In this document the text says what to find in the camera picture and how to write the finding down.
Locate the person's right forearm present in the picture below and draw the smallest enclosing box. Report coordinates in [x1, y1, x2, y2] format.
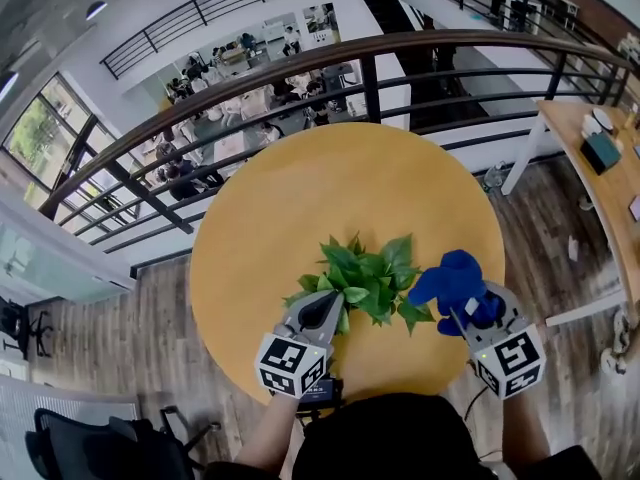
[501, 392, 555, 475]

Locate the dark tissue box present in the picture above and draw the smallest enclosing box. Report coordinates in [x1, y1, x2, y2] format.
[579, 131, 623, 175]

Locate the white-legged wooden desk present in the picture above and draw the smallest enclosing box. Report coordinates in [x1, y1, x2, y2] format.
[499, 98, 640, 328]

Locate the clear plastic bottle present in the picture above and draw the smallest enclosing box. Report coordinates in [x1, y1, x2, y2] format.
[482, 161, 506, 190]

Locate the black cable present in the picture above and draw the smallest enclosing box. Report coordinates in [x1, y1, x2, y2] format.
[462, 385, 489, 420]

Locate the black swivel chair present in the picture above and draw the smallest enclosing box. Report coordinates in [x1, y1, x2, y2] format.
[0, 297, 54, 359]

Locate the white plate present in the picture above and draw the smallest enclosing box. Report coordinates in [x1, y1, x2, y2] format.
[591, 107, 616, 132]

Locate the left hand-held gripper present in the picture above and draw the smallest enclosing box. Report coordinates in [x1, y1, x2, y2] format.
[254, 290, 346, 400]

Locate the white ribbed panel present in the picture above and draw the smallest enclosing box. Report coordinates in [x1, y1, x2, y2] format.
[0, 375, 139, 480]

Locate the large window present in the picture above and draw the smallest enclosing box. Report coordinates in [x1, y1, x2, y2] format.
[0, 70, 116, 209]

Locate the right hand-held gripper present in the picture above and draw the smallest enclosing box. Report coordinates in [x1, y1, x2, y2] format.
[448, 280, 547, 400]

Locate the person's left forearm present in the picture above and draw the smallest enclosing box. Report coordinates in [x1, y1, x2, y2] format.
[231, 392, 302, 470]

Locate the green leafy plant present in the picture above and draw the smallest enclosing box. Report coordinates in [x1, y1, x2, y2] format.
[283, 231, 436, 338]

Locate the black mesh office chair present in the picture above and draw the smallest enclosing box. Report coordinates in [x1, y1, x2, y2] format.
[24, 405, 221, 480]

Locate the blue cloth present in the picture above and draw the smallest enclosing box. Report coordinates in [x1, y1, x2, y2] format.
[407, 249, 504, 338]

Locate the small black display device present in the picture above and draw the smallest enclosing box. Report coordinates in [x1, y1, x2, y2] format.
[297, 377, 346, 412]

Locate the person's black shirt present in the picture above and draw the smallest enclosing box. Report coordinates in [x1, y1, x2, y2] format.
[204, 392, 601, 480]

